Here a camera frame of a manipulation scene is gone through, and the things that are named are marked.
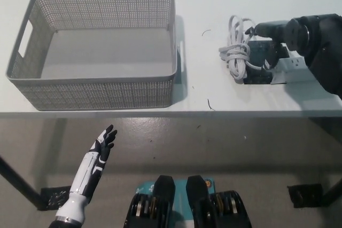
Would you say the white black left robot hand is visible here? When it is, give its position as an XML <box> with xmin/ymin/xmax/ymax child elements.
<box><xmin>55</xmin><ymin>124</ymin><xmax>118</xmax><ymax>223</ymax></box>

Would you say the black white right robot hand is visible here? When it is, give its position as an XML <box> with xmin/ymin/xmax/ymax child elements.
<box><xmin>244</xmin><ymin>13</ymin><xmax>342</xmax><ymax>95</ymax></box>

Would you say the white power strip with cord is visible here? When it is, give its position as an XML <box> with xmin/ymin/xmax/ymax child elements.
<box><xmin>218</xmin><ymin>15</ymin><xmax>325</xmax><ymax>86</ymax></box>

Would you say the black tape patch on table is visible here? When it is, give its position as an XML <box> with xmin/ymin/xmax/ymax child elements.
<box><xmin>240</xmin><ymin>40</ymin><xmax>291</xmax><ymax>86</ymax></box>

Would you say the black metal table leg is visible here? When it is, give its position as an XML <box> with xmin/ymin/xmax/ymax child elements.
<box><xmin>0</xmin><ymin>155</ymin><xmax>45</xmax><ymax>210</ymax></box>
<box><xmin>322</xmin><ymin>173</ymin><xmax>342</xmax><ymax>207</ymax></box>

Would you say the grey perforated plastic basket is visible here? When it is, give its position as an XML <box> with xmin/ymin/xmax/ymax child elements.
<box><xmin>5</xmin><ymin>0</ymin><xmax>185</xmax><ymax>111</ymax></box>

